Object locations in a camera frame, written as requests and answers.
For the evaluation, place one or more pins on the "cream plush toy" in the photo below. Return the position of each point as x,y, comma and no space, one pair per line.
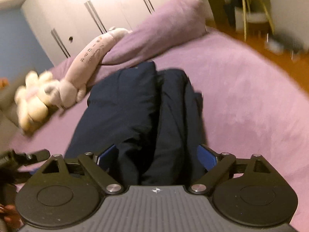
9,101

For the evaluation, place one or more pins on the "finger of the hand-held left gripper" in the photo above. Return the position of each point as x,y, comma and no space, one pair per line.
36,156

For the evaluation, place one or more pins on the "purple bed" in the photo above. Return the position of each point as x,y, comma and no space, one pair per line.
241,96

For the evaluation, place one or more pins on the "purple pillow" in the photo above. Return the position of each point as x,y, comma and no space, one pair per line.
159,29

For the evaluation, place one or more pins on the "long pink plush toy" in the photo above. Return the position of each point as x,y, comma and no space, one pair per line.
79,77

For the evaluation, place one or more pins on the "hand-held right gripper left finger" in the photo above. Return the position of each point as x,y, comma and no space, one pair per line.
106,155

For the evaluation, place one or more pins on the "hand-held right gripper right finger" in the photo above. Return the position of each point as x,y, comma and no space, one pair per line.
205,157

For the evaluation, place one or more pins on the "white wardrobe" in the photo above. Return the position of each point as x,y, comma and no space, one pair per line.
101,7

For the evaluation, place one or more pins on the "gold metal side table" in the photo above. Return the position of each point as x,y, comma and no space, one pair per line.
256,2

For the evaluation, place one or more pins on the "person's left hand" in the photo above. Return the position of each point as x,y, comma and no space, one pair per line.
9,216

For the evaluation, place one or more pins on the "navy blue garment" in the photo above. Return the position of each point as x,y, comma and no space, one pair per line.
144,116

